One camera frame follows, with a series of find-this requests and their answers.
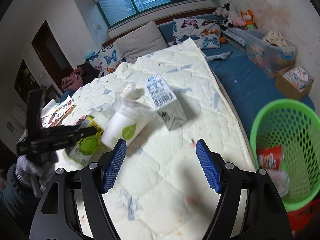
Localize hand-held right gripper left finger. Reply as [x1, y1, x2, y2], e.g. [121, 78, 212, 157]
[29, 139, 127, 240]

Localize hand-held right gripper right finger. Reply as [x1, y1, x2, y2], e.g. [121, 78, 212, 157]
[196, 139, 293, 240]

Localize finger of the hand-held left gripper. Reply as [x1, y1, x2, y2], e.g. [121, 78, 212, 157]
[62, 126, 98, 145]

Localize clear plastic bottle green label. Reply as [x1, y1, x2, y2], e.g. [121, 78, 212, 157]
[64, 114, 106, 166]

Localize white cup green leaf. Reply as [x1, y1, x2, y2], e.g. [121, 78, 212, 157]
[99, 97, 161, 153]

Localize red paper cup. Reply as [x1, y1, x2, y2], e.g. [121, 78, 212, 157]
[257, 144, 283, 171]

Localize clear printed plastic bag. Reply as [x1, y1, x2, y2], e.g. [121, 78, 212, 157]
[269, 169, 291, 197]

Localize green plastic basket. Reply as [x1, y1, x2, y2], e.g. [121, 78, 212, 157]
[249, 99, 320, 212]

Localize person's left forearm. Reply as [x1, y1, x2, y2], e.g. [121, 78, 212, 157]
[0, 164, 38, 221]

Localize person's left hand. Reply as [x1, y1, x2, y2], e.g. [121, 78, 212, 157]
[14, 151, 59, 198]

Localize white quilted mat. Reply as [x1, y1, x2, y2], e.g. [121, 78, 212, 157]
[60, 38, 257, 240]

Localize pink clothes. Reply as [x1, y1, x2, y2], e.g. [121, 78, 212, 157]
[62, 69, 83, 91]

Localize clear plastic lid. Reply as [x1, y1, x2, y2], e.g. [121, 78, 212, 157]
[117, 82, 137, 98]

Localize butterfly print pillow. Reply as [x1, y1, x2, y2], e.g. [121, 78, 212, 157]
[84, 42, 127, 78]
[172, 17, 223, 50]

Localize white milk carton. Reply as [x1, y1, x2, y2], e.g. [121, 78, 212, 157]
[146, 73, 188, 132]

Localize brown wooden door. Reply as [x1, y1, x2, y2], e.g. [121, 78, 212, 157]
[32, 21, 70, 81]

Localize blue mattress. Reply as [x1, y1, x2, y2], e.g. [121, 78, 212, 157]
[157, 14, 316, 142]

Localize red plastic stool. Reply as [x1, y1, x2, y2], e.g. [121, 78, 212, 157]
[287, 199, 320, 233]

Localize grey pillow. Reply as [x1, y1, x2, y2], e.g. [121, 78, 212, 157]
[114, 21, 168, 63]

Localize grey sock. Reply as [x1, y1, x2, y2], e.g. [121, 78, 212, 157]
[205, 51, 233, 62]

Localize cardboard box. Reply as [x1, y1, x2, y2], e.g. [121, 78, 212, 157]
[275, 66, 315, 101]

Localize clear plastic storage box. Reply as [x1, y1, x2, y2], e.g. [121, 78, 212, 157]
[243, 29, 298, 78]

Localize white patterned flat box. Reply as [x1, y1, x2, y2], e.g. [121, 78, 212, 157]
[226, 27, 247, 47]

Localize pink plush toy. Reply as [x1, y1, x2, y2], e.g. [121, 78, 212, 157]
[231, 15, 245, 27]

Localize black white cow plush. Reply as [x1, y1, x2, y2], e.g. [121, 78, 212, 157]
[212, 2, 240, 28]

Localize orange fox plush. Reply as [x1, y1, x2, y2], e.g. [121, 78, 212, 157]
[239, 9, 258, 30]

